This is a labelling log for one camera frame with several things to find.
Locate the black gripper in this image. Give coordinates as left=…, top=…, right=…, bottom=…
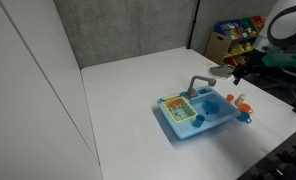
left=232, top=49, right=267, bottom=86

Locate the blue toy cup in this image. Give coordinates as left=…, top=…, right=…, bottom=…
left=192, top=114, right=206, bottom=129

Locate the blue toy mug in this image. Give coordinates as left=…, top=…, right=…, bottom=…
left=236, top=111, right=253, bottom=125

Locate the orange toy plate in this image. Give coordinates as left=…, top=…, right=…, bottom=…
left=164, top=98, right=184, bottom=109

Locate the cream toy bottle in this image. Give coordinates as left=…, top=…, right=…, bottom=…
left=234, top=93, right=246, bottom=108

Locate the wooden toy storage shelf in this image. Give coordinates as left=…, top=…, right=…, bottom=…
left=204, top=15, right=269, bottom=76

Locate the grey toy faucet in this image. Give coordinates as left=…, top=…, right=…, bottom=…
left=184, top=75, right=217, bottom=100

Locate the yellow-green dish rack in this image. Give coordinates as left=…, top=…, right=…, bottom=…
left=161, top=95, right=198, bottom=125

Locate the light blue toy sink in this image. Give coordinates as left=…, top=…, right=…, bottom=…
left=156, top=85, right=242, bottom=140

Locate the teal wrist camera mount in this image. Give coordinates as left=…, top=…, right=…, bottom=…
left=261, top=52, right=296, bottom=70

